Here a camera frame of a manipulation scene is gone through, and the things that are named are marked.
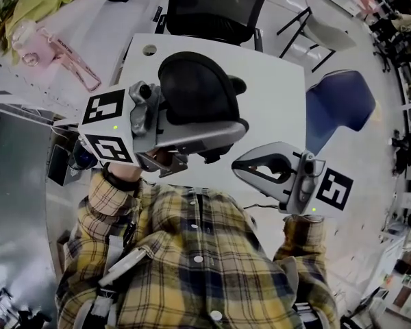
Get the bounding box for white harness strap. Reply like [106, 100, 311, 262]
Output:
[105, 234, 125, 271]

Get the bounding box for thin black cable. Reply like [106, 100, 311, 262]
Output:
[242, 202, 282, 211]

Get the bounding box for white metal shelving rack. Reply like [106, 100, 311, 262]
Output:
[0, 0, 165, 130]

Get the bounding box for beige shell chair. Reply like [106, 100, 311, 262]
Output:
[276, 6, 358, 73]

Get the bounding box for dark waste bin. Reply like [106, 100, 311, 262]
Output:
[71, 138, 99, 171]

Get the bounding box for blue padded chair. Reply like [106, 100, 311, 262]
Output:
[305, 69, 377, 158]

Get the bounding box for black rectangular pad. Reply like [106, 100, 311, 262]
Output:
[47, 143, 75, 187]

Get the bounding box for white flat device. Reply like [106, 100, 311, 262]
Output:
[97, 247, 149, 288]

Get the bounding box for black wrist strap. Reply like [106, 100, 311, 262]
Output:
[100, 166, 142, 193]

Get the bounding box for yellow plaid shirt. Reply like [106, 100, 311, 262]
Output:
[54, 171, 340, 329]

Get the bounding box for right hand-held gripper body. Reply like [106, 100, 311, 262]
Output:
[278, 150, 355, 218]

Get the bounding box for black mesh office chair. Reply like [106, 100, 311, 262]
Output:
[153, 0, 275, 52]

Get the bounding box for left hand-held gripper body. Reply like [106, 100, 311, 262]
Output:
[77, 80, 190, 179]

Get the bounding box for person's right forearm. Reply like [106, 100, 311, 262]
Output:
[273, 214, 326, 270]

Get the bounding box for pink water bottle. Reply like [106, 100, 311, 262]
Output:
[11, 20, 102, 93]

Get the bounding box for person's left forearm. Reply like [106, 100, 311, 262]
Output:
[78, 162, 143, 219]

